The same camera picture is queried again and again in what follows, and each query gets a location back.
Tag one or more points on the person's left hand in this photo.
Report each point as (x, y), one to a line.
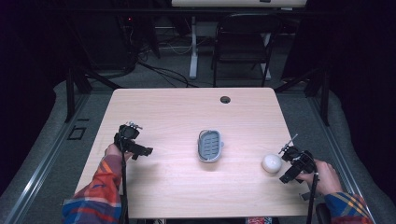
(112, 150)

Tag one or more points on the black folding chair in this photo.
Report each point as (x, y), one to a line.
(241, 43)

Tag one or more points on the dark computer tower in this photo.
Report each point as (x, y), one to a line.
(106, 37)

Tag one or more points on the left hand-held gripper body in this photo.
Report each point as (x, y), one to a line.
(128, 134)

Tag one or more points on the right arm plaid sleeve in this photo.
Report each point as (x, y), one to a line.
(339, 161)

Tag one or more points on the red patterned cloth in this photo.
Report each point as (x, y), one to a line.
(258, 221)

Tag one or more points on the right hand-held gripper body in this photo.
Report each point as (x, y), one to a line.
(299, 158)

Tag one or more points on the black floor socket frame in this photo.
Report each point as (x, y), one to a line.
(77, 133)

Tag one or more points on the white desk top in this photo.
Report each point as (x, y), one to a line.
(236, 3)

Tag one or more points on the grey soap dish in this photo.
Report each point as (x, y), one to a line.
(210, 146)

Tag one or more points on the aluminium floor rail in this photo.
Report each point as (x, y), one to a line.
(46, 158)

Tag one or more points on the white desk leg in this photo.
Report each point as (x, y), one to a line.
(193, 53)
(267, 59)

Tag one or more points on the black metal stand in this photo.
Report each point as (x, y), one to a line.
(325, 99)
(70, 93)

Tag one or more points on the white round soap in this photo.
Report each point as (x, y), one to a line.
(271, 163)

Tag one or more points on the person's right hand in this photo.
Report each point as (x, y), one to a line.
(324, 178)

